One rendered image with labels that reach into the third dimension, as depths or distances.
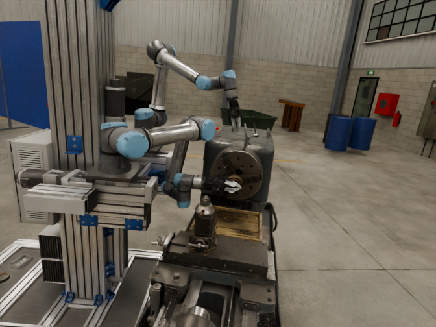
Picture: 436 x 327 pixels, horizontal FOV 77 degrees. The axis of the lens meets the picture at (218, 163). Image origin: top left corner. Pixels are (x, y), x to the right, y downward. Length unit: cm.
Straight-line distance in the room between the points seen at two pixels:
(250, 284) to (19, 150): 130
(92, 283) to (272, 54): 1124
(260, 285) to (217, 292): 17
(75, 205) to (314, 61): 1213
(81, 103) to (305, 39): 1167
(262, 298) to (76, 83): 127
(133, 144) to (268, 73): 1110
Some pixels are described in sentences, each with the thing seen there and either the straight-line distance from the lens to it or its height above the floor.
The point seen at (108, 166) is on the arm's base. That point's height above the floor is 120.
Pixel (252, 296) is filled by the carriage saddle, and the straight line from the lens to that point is 110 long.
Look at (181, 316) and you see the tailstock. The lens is 68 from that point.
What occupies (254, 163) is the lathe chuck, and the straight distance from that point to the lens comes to 161.
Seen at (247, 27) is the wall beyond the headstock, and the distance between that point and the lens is 1205.
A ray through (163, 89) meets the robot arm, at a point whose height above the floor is 152.
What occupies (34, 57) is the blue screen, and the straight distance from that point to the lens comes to 676.
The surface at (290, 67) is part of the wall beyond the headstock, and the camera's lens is 1243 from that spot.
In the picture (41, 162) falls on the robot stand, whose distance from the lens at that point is 168.
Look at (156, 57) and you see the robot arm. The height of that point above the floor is 171.
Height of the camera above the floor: 164
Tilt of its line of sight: 18 degrees down
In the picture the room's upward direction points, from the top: 5 degrees clockwise
